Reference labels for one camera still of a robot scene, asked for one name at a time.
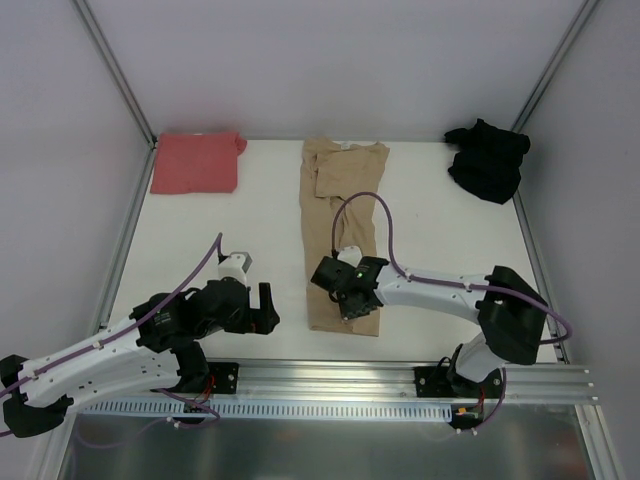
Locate beige t shirt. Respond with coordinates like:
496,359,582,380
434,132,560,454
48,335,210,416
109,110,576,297
298,138,391,337

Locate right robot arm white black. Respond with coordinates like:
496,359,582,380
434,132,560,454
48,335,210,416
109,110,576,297
311,256,547,397

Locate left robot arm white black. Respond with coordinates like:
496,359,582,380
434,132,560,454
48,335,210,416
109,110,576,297
1,277,280,438

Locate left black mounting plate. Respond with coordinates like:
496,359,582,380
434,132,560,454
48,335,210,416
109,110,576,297
203,361,240,395

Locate black mounting plate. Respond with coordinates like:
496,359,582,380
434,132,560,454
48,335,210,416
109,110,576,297
203,361,240,395
413,365,503,399

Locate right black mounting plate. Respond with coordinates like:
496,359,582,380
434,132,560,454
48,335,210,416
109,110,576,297
413,365,503,399

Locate folded pink t shirt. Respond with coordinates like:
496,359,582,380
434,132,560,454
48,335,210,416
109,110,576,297
150,132,247,195

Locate black t shirt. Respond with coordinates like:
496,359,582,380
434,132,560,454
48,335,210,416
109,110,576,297
444,118,531,205

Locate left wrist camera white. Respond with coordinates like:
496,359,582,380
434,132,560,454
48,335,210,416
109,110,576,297
217,251,253,286

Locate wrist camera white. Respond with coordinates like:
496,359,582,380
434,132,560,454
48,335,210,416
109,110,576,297
337,246,362,268
217,251,253,286

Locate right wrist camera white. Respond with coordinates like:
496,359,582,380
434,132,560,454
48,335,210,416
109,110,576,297
337,246,362,268

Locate white slotted cable duct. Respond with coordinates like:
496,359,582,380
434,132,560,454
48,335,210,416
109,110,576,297
84,396,452,423

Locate left aluminium frame post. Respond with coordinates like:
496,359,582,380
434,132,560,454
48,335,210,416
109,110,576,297
70,0,157,148

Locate aluminium frame post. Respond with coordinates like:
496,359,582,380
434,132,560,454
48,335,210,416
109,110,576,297
511,0,602,133
70,0,157,148

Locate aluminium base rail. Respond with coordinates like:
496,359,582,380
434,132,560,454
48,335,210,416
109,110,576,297
211,359,600,405

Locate right aluminium frame post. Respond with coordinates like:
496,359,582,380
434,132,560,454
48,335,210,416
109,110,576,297
511,0,602,133

